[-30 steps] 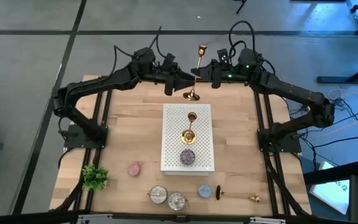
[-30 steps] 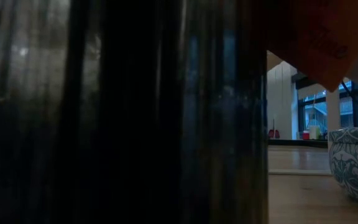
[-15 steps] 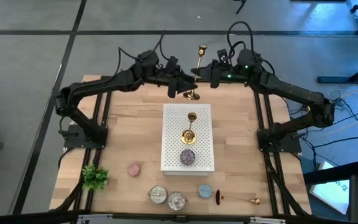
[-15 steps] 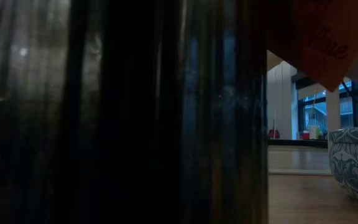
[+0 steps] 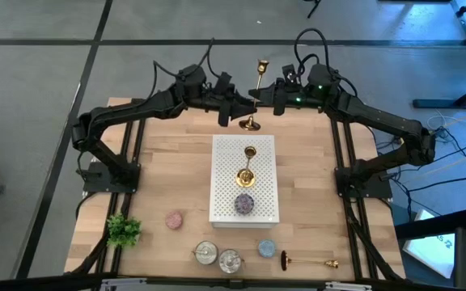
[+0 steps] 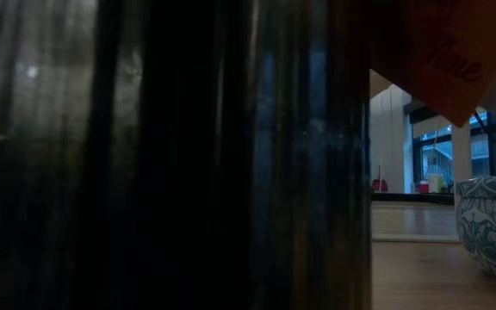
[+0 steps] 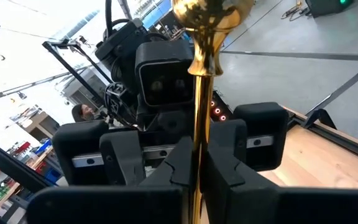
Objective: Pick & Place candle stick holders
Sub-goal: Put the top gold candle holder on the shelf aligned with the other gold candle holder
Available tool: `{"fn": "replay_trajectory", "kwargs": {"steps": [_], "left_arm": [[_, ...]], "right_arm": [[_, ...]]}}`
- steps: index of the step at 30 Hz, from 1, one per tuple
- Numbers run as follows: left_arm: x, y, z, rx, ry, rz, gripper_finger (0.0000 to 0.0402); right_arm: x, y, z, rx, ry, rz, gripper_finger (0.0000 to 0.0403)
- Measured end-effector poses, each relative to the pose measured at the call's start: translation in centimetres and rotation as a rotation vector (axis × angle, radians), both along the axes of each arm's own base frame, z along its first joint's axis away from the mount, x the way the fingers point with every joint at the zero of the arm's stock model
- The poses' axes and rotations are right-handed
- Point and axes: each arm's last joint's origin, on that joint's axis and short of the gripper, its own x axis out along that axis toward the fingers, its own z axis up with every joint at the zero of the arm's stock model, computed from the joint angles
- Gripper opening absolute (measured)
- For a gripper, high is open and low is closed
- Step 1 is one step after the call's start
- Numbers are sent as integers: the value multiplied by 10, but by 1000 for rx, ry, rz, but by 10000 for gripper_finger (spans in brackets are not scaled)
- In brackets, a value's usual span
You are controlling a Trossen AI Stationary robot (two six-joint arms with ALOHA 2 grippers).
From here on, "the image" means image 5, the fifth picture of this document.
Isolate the green artificial plant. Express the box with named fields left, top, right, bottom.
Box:
left=106, top=213, right=143, bottom=248

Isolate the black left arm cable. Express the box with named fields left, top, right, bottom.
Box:
left=150, top=37, right=220, bottom=98

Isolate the pink patterned candle tin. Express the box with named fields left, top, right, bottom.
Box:
left=164, top=210, right=184, bottom=230

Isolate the black floor cable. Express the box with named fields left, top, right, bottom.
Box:
left=394, top=173, right=466, bottom=219

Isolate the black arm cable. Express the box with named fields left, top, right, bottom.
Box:
left=150, top=37, right=220, bottom=98
left=293, top=27, right=358, bottom=96

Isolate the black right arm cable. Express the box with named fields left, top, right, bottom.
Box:
left=293, top=27, right=358, bottom=96

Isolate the purple patterned candle tin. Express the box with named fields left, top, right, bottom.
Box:
left=233, top=192, right=256, bottom=216

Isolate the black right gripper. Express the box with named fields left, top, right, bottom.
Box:
left=248, top=79, right=306, bottom=117

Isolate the black beam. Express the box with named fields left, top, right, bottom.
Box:
left=393, top=208, right=466, bottom=242

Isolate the black rig crossbar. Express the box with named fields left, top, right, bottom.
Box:
left=0, top=272, right=466, bottom=291

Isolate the medium gold candlestick holder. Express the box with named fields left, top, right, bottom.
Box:
left=280, top=250, right=340, bottom=272

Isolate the blue patterned candle tin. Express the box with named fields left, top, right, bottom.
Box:
left=257, top=238, right=277, bottom=259

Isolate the white floor cable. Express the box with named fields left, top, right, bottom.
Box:
left=426, top=114, right=463, bottom=137

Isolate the silver rig bracket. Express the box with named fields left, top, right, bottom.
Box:
left=99, top=277, right=149, bottom=291
left=324, top=281, right=374, bottom=291

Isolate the white box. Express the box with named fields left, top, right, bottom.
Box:
left=401, top=208, right=457, bottom=280

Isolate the black aluminium table frame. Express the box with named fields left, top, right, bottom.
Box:
left=65, top=96, right=407, bottom=284

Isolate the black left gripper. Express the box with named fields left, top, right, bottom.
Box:
left=204, top=71, right=258, bottom=128

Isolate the white perforated metal tray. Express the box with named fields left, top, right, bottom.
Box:
left=208, top=134, right=281, bottom=230

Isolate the tall gold candlestick holder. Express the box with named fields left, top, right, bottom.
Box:
left=235, top=145, right=258, bottom=189

